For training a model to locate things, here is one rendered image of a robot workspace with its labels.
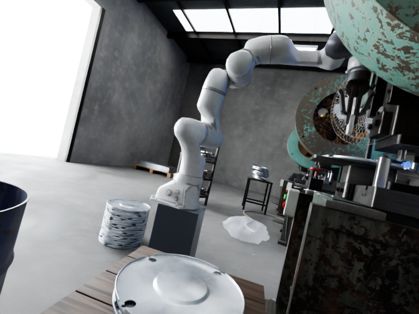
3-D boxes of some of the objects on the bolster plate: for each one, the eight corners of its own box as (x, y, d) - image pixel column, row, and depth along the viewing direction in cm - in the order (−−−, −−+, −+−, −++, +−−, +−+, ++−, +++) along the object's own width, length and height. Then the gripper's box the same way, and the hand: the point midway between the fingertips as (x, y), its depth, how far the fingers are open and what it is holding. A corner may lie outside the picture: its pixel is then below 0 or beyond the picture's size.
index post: (375, 186, 63) (381, 154, 63) (370, 186, 66) (377, 155, 66) (386, 189, 62) (393, 156, 62) (381, 188, 65) (388, 157, 65)
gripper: (375, 78, 85) (365, 138, 85) (338, 76, 89) (327, 133, 89) (384, 69, 78) (372, 134, 78) (343, 68, 82) (332, 129, 82)
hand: (350, 125), depth 83 cm, fingers closed
